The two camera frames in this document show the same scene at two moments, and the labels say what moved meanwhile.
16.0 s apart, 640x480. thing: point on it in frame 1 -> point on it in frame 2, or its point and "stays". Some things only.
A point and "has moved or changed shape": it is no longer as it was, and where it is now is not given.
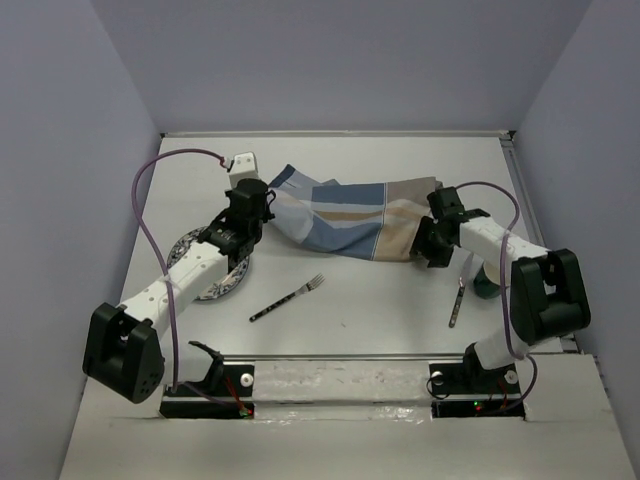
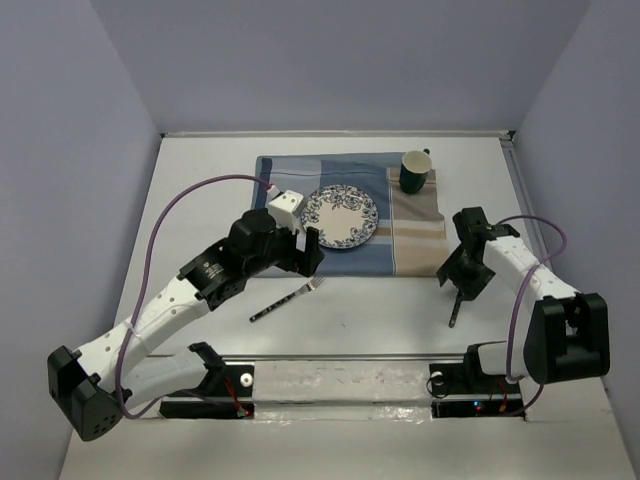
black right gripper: [440, 259] -> [470, 287]
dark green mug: [487, 281] -> [414, 170]
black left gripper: [266, 216] -> [296, 260]
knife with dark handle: [460, 289] stays
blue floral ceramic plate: [229, 283] -> [345, 215]
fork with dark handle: [311, 284] stays
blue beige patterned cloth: [376, 221] has moved or changed shape
